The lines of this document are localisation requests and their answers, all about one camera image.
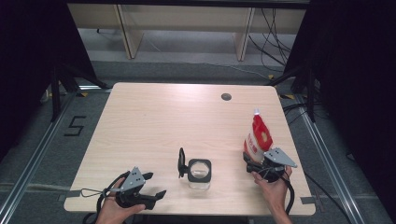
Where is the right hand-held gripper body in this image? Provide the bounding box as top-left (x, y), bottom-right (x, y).
top-left (247, 147), bottom-right (298, 184)

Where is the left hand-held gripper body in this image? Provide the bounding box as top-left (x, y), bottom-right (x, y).
top-left (109, 166), bottom-right (157, 210)

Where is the red and white pouch bag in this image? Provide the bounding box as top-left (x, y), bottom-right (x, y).
top-left (242, 107), bottom-right (275, 164)

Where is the glass jar with black lid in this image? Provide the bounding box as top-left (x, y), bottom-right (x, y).
top-left (177, 147), bottom-right (213, 190)

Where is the person's right hand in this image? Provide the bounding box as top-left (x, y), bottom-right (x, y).
top-left (251, 165), bottom-right (293, 218)

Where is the person's left hand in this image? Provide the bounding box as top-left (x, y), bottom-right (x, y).
top-left (95, 176), bottom-right (147, 224)

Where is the grey tape strip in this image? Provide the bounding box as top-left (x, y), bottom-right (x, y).
top-left (300, 195), bottom-right (318, 206)
top-left (58, 189), bottom-right (82, 202)

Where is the black metal stand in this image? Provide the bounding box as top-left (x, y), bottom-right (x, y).
top-left (264, 64), bottom-right (318, 123)
top-left (49, 60), bottom-right (111, 122)

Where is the black curtain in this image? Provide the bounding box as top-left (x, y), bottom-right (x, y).
top-left (0, 0), bottom-right (97, 162)
top-left (284, 0), bottom-right (396, 216)

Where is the beige wooden desk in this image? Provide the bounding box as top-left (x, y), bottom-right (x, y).
top-left (66, 3), bottom-right (307, 62)

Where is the left hand-held gripper black cable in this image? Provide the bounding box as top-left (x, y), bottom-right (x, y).
top-left (81, 170), bottom-right (132, 224)

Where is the hand-held gripper black cable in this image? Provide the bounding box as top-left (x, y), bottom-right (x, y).
top-left (281, 176), bottom-right (296, 217)
top-left (81, 170), bottom-right (132, 224)

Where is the right hand-held gripper black cable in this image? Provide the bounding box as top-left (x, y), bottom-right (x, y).
top-left (281, 176), bottom-right (296, 217)

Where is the thin black cord loop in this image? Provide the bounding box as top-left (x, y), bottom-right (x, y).
top-left (79, 188), bottom-right (106, 199)

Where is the aluminium floor rail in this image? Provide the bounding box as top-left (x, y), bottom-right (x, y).
top-left (0, 92), bottom-right (78, 224)
top-left (293, 94), bottom-right (365, 224)

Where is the thin black floor cable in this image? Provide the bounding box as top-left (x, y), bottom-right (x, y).
top-left (303, 172), bottom-right (354, 224)

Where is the white floor cable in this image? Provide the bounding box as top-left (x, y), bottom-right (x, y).
top-left (146, 36), bottom-right (272, 78)

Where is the bundle of black cables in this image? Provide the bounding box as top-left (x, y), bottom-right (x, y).
top-left (247, 7), bottom-right (293, 68)

